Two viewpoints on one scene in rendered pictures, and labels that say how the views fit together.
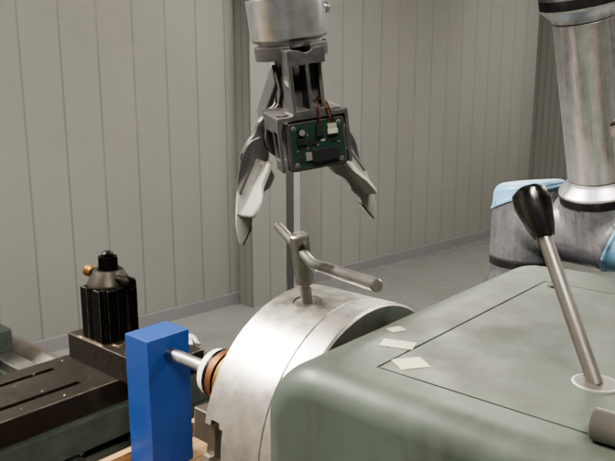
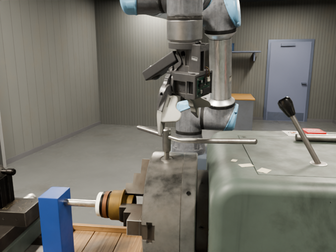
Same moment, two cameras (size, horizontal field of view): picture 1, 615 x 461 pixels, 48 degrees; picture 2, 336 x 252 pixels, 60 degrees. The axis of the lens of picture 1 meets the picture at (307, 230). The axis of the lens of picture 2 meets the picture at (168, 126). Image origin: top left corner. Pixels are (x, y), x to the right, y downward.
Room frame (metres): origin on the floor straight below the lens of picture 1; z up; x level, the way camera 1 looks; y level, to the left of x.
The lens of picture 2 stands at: (0.18, 0.41, 1.47)
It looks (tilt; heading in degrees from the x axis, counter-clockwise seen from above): 12 degrees down; 325
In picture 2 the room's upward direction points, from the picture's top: straight up
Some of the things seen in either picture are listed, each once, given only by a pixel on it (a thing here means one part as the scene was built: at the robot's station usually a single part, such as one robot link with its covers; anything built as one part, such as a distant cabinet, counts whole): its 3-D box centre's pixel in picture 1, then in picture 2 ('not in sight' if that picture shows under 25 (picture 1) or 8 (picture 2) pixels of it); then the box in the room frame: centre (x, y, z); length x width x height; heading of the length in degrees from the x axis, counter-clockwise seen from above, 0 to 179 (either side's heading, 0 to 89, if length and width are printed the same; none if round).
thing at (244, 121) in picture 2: not in sight; (237, 110); (5.25, -5.24, 0.37); 1.38 x 0.71 x 0.74; 134
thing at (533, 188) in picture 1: (534, 211); (286, 106); (0.58, -0.19, 1.38); 0.04 x 0.03 x 0.05; 49
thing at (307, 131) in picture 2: not in sight; (313, 133); (0.68, -0.51, 1.26); 0.06 x 0.06 x 0.02; 49
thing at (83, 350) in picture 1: (121, 349); (5, 210); (1.24, 0.35, 1.00); 0.20 x 0.10 x 0.05; 49
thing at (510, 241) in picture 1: (530, 217); (190, 114); (1.16, -0.38, 1.27); 0.13 x 0.12 x 0.14; 38
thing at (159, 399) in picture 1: (159, 397); (57, 226); (1.03, 0.24, 1.00); 0.08 x 0.06 x 0.23; 139
